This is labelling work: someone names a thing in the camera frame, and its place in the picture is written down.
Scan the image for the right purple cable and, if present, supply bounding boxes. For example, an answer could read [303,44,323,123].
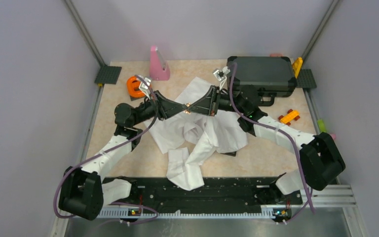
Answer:
[228,63,317,215]

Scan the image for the pink wedge stand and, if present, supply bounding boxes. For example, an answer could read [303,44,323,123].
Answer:
[149,45,171,81]

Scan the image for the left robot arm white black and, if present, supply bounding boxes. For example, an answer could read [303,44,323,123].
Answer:
[53,91,187,220]

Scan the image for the yellow toy car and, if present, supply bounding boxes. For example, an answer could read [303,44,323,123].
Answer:
[277,109,300,126]

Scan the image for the green pink toy blocks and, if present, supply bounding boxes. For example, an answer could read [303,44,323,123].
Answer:
[317,119,336,140]

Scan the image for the orange tape dispenser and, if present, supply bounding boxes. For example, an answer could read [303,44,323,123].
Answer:
[126,76,143,97]

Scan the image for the black hard case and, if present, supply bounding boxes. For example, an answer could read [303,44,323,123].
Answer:
[227,56,297,107]

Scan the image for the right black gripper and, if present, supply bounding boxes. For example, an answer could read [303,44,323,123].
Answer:
[187,86,246,117]

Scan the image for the black square frame near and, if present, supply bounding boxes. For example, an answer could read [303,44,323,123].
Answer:
[223,152,237,157]

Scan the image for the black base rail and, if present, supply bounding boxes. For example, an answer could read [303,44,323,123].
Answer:
[91,176,303,217]

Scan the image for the white garment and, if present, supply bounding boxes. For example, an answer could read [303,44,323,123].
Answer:
[144,77,248,192]

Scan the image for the right grey baseplate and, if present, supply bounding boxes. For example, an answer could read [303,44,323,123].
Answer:
[297,69,317,89]

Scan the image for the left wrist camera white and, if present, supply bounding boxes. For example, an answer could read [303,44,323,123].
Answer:
[136,75,152,99]

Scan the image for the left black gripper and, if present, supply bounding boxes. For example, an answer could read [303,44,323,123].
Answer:
[132,90,188,126]

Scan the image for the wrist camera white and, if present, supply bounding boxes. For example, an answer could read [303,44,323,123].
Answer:
[213,66,230,90]
[136,75,152,99]

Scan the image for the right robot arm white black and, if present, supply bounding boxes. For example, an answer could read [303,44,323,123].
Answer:
[188,86,346,203]

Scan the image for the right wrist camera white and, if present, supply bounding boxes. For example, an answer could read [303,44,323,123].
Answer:
[213,66,230,90]

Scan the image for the grey square base plate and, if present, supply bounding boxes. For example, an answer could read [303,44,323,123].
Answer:
[129,94,146,101]

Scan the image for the yellow toy bracket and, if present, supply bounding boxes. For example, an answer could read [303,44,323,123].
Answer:
[292,57,303,78]

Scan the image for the left grey baseplate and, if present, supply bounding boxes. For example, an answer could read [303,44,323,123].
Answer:
[94,65,122,84]

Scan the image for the grey baseplate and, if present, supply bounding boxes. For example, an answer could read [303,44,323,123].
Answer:
[297,69,317,89]
[94,65,122,84]

